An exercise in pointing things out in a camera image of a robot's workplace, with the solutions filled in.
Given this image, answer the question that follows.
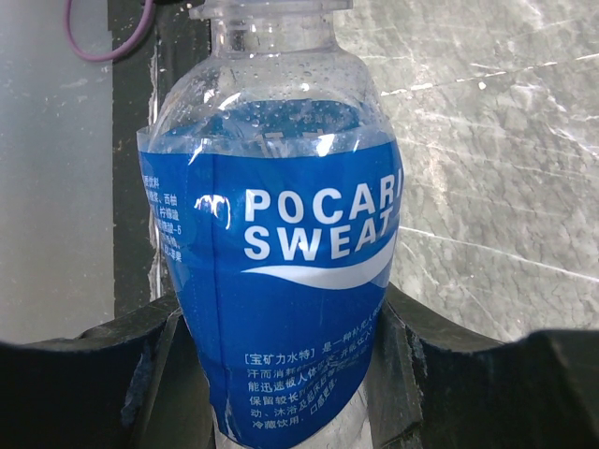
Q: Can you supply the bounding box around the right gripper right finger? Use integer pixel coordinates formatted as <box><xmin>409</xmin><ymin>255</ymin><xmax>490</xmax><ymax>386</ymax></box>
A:
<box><xmin>367</xmin><ymin>285</ymin><xmax>501</xmax><ymax>448</ymax></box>

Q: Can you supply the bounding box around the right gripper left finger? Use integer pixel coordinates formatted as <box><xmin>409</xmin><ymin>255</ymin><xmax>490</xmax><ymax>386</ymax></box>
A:
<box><xmin>79</xmin><ymin>294</ymin><xmax>215</xmax><ymax>448</ymax></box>

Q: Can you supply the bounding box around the blue label water bottle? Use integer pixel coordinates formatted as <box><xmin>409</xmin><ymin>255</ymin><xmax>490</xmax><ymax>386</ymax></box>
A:
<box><xmin>138</xmin><ymin>1</ymin><xmax>403</xmax><ymax>448</ymax></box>

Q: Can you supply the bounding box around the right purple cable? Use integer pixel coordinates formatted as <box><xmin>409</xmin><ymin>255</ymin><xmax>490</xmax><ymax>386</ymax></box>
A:
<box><xmin>65</xmin><ymin>0</ymin><xmax>155</xmax><ymax>62</ymax></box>

